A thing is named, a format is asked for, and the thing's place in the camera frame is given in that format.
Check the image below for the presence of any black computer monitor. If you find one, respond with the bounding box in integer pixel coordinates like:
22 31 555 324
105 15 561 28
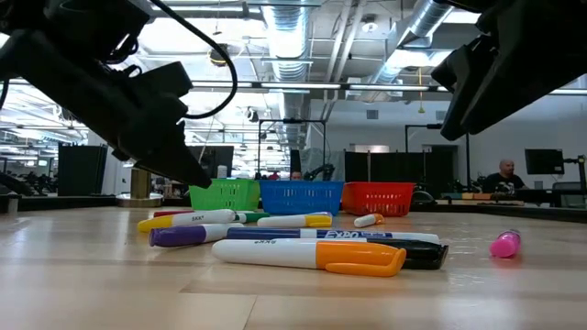
524 148 567 176

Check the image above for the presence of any orange cap white marker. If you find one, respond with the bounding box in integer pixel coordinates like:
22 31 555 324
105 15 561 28
211 237 408 279
353 213 386 229

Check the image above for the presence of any black metal frame stand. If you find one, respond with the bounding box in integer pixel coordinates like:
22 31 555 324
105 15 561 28
256 117 328 181
404 122 472 194

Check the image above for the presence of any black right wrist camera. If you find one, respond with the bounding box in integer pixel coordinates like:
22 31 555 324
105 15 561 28
430 42 483 96

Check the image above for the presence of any yellow hanging cord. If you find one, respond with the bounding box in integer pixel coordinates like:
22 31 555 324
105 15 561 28
415 67 426 115

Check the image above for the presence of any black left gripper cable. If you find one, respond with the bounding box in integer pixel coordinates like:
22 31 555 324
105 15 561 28
149 0 239 121

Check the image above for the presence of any yellow cap white marker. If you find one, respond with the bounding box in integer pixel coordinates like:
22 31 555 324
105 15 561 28
256 211 334 229
137 208 238 234

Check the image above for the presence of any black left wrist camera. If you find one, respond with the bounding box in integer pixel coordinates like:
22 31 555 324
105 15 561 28
133 60 194 101

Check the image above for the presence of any black partition panel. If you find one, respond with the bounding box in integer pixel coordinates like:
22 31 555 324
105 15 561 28
57 142 109 197

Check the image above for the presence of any purple cap white marker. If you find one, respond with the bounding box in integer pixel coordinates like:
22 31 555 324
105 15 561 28
148 223 245 248

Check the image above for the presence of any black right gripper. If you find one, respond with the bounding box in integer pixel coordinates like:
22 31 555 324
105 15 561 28
439 0 587 142

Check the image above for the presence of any thin green Expo marker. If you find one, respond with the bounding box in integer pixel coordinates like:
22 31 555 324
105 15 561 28
234 211 271 225

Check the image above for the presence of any black cap white marker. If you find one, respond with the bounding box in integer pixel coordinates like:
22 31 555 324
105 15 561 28
366 237 450 271

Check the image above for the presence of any green plastic basket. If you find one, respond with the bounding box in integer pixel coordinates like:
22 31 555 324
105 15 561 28
188 177 262 213

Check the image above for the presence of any dark flat screen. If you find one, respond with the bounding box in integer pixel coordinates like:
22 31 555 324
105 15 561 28
185 144 236 181

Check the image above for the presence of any pink cap white marker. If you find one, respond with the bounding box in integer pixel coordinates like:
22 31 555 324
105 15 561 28
489 229 523 259

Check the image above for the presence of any black partition wall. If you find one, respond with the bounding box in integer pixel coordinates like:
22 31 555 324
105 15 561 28
343 149 469 184

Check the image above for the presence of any thin red Expo marker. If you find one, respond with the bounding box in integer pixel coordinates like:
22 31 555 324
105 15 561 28
152 209 196 218

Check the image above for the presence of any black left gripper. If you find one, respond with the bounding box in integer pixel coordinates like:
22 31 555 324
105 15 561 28
0 27 213 189

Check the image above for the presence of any blue plastic basket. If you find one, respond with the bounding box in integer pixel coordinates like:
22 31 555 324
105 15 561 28
257 179 346 217

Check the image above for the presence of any red plastic basket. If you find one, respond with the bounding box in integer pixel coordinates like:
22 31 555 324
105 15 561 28
340 181 417 218

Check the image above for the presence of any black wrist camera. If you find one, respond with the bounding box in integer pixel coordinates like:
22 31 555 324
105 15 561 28
133 60 194 101
430 42 483 96

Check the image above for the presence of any silver ribbed air duct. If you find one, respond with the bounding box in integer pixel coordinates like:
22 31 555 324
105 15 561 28
366 0 463 86
260 4 316 121

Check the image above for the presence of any black ceiling-mounted camera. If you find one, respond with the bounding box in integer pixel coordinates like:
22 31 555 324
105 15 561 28
208 41 233 66

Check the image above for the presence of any thin blue Expo marker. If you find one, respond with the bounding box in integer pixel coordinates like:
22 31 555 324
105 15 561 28
225 227 442 246

